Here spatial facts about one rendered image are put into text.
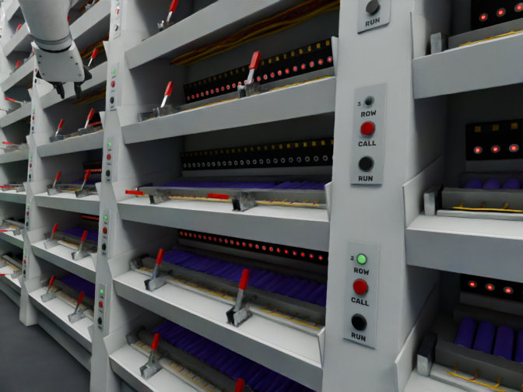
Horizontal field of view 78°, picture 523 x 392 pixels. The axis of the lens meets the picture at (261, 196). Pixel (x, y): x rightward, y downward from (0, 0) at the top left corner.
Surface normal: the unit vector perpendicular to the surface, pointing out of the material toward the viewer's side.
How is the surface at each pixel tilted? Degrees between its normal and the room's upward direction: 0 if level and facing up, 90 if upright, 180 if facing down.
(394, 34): 90
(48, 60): 147
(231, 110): 108
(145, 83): 90
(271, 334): 18
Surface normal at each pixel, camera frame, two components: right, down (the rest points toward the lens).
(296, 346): -0.15, -0.96
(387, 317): -0.65, -0.04
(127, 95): 0.76, 0.03
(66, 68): 0.26, 0.86
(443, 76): -0.63, 0.26
